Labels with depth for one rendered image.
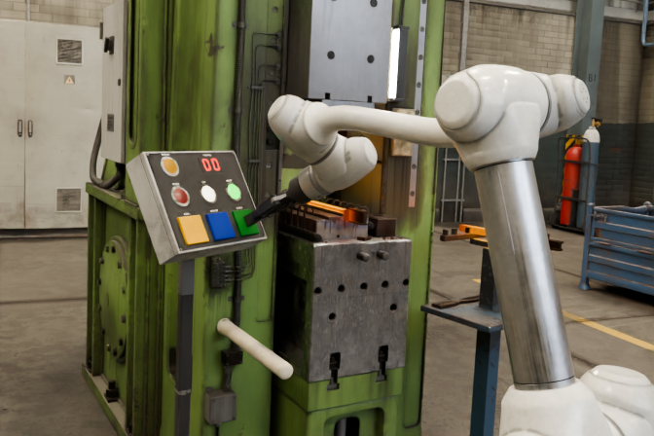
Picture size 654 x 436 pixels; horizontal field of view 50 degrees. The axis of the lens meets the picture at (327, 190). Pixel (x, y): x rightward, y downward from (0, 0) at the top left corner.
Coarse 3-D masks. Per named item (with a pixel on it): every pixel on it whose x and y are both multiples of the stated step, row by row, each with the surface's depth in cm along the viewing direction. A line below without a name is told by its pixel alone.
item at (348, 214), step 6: (312, 204) 249; (318, 204) 245; (324, 204) 244; (336, 210) 235; (342, 210) 232; (348, 210) 228; (354, 210) 225; (360, 210) 224; (348, 216) 229; (354, 216) 227; (360, 216) 224; (366, 216) 222; (354, 222) 225; (360, 222) 224; (366, 222) 223
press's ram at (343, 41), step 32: (320, 0) 216; (352, 0) 222; (384, 0) 228; (288, 32) 229; (320, 32) 218; (352, 32) 223; (384, 32) 229; (288, 64) 229; (320, 64) 219; (352, 64) 225; (384, 64) 231; (320, 96) 220; (352, 96) 226; (384, 96) 232
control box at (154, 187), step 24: (144, 168) 177; (192, 168) 188; (144, 192) 178; (168, 192) 178; (192, 192) 184; (216, 192) 191; (240, 192) 199; (144, 216) 178; (168, 216) 174; (168, 240) 173; (240, 240) 190
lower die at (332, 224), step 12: (288, 216) 241; (300, 216) 234; (312, 216) 233; (324, 216) 229; (336, 216) 229; (312, 228) 226; (324, 228) 226; (336, 228) 228; (348, 228) 231; (360, 228) 233
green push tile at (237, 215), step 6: (240, 210) 195; (246, 210) 196; (234, 216) 192; (240, 216) 193; (240, 222) 192; (240, 228) 191; (246, 228) 193; (252, 228) 195; (240, 234) 191; (246, 234) 192; (252, 234) 194
